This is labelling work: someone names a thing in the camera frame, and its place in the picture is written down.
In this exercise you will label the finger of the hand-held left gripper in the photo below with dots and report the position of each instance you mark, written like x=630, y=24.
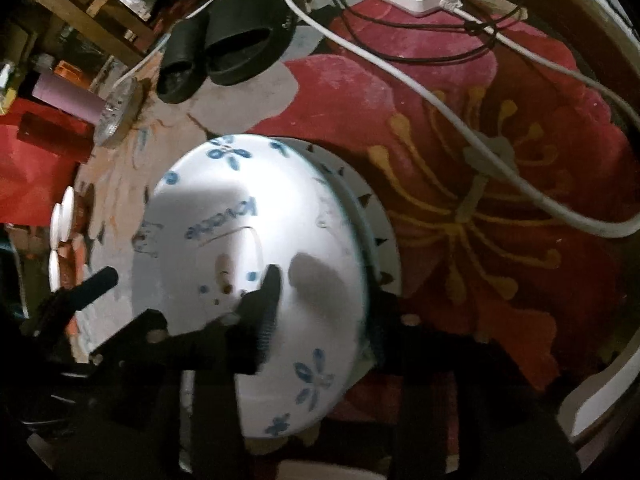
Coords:
x=95, y=285

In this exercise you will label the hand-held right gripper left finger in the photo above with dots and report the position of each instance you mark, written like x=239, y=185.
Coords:
x=257, y=310

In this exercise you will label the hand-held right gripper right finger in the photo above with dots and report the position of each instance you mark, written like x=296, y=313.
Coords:
x=390, y=335

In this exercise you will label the white bowl red outside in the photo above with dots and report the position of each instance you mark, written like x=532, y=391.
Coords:
x=54, y=270
x=68, y=199
x=58, y=230

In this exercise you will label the large bear print plate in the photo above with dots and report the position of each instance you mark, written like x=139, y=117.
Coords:
x=225, y=200

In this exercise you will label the large leaf pattern plate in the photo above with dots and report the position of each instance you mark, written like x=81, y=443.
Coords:
x=385, y=240

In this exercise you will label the red bag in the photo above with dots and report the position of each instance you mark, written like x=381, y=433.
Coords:
x=30, y=180

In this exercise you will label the dark red cylinder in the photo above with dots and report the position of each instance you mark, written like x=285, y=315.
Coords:
x=55, y=136

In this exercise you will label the round perforated metal tin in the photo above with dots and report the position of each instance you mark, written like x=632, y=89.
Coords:
x=117, y=115

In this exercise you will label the pink tumbler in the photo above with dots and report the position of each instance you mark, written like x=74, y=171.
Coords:
x=65, y=96

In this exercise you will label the wooden chair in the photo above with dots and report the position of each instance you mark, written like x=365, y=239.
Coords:
x=75, y=7

